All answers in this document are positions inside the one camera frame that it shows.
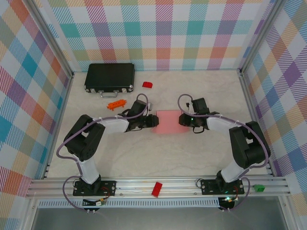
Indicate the aluminium frame post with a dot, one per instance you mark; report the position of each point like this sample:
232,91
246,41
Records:
259,36
54,40

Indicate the red toy brick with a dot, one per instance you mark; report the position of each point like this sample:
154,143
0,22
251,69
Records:
157,189

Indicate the orange plastic toy piece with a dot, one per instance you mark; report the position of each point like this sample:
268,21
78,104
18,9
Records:
116,104

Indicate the small red rounded block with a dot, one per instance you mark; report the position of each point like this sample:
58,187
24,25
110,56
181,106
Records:
147,84

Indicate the aluminium frame rail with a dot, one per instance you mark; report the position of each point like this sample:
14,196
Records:
134,185

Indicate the green toy block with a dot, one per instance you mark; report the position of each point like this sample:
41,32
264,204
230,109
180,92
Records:
259,188

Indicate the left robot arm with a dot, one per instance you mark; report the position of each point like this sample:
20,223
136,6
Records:
87,172

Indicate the aluminium side rail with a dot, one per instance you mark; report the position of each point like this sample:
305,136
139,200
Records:
254,119
58,125

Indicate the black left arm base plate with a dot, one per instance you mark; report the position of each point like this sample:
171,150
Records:
109,188

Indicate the black carrying case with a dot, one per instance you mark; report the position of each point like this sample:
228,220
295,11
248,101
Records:
108,74

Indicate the pink cloth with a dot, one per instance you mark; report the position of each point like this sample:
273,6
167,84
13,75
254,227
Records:
169,122

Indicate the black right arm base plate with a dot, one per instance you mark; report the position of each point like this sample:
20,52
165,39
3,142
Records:
207,187

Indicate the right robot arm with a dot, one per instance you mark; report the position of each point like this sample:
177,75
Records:
231,175

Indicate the yellow power connector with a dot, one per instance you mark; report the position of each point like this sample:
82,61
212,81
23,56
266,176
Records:
100,202
229,199

